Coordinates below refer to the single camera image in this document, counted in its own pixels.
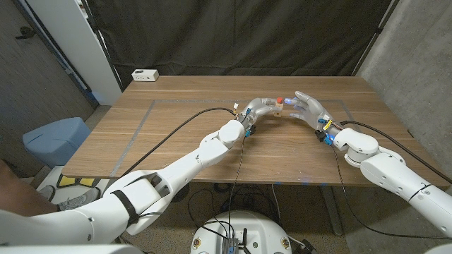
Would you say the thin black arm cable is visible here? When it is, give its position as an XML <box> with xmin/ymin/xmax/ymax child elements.
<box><xmin>136</xmin><ymin>136</ymin><xmax>246</xmax><ymax>241</ymax></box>
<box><xmin>331</xmin><ymin>146</ymin><xmax>452</xmax><ymax>241</ymax></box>

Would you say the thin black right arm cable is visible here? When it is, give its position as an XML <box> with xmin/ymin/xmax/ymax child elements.
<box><xmin>331</xmin><ymin>146</ymin><xmax>452</xmax><ymax>241</ymax></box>

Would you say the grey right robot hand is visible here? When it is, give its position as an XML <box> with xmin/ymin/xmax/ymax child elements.
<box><xmin>284</xmin><ymin>90</ymin><xmax>343</xmax><ymax>138</ymax></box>

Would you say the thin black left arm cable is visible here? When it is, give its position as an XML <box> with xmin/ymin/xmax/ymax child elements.
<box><xmin>136</xmin><ymin>136</ymin><xmax>246</xmax><ymax>241</ymax></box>

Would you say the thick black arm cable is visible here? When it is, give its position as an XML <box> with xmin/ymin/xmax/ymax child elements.
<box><xmin>339</xmin><ymin>120</ymin><xmax>452</xmax><ymax>185</ymax></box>
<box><xmin>116</xmin><ymin>107</ymin><xmax>238</xmax><ymax>179</ymax></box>

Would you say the black door handle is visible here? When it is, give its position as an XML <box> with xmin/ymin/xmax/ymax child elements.
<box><xmin>14</xmin><ymin>26</ymin><xmax>36</xmax><ymax>40</ymax></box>

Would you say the black backdrop curtain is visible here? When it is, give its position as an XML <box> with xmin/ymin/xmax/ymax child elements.
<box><xmin>86</xmin><ymin>0</ymin><xmax>402</xmax><ymax>87</ymax></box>

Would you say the grey table leg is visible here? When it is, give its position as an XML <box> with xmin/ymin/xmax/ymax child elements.
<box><xmin>319</xmin><ymin>186</ymin><xmax>344</xmax><ymax>236</ymax></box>

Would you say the person's bare leg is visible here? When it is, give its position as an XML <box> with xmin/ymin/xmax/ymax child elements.
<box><xmin>0</xmin><ymin>158</ymin><xmax>61</xmax><ymax>217</ymax></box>

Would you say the blue padded stool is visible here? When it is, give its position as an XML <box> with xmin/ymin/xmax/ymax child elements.
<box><xmin>22</xmin><ymin>116</ymin><xmax>92</xmax><ymax>169</ymax></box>

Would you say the black floor cable bundle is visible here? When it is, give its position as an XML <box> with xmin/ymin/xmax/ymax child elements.
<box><xmin>186</xmin><ymin>182</ymin><xmax>283</xmax><ymax>230</ymax></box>

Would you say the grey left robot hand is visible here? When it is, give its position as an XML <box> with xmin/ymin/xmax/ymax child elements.
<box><xmin>237</xmin><ymin>97</ymin><xmax>283</xmax><ymax>134</ymax></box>

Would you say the yellow black floor object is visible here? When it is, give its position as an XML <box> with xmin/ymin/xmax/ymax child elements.
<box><xmin>58</xmin><ymin>175</ymin><xmax>96</xmax><ymax>188</ymax></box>

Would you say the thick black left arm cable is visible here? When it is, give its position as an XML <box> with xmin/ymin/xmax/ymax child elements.
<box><xmin>116</xmin><ymin>107</ymin><xmax>238</xmax><ymax>179</ymax></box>

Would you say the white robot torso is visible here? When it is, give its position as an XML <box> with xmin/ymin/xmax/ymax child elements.
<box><xmin>190</xmin><ymin>210</ymin><xmax>293</xmax><ymax>254</ymax></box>

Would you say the grey black sneaker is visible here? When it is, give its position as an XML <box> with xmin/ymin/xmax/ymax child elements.
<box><xmin>58</xmin><ymin>186</ymin><xmax>102</xmax><ymax>212</ymax></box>
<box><xmin>37</xmin><ymin>185</ymin><xmax>56</xmax><ymax>202</ymax></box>

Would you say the white power strip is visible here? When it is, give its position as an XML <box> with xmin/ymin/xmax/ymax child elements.
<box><xmin>131</xmin><ymin>68</ymin><xmax>160</xmax><ymax>83</ymax></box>

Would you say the black floor device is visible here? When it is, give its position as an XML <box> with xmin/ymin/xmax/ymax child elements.
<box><xmin>299</xmin><ymin>238</ymin><xmax>318</xmax><ymax>254</ymax></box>

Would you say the white cabinet panel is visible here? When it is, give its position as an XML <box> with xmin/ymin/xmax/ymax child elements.
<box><xmin>26</xmin><ymin>0</ymin><xmax>123</xmax><ymax>106</ymax></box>

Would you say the grey electronics box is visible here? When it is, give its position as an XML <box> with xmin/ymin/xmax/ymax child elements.
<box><xmin>221</xmin><ymin>236</ymin><xmax>240</xmax><ymax>254</ymax></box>

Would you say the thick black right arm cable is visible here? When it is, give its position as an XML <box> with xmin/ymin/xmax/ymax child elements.
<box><xmin>339</xmin><ymin>120</ymin><xmax>452</xmax><ymax>185</ymax></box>

